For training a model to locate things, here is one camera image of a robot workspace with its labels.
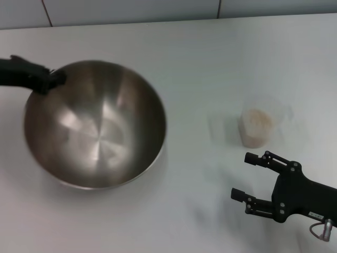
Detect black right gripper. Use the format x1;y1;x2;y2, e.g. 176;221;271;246
230;150;337;227

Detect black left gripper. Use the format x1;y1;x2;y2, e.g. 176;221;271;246
0;54;67;95

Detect white rice grains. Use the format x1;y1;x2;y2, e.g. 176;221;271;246
241;108;273;148

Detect stainless steel mixing bowl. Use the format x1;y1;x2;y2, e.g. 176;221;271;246
23;60;168;190

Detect clear plastic measuring cup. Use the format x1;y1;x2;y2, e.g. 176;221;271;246
238;94;294;149

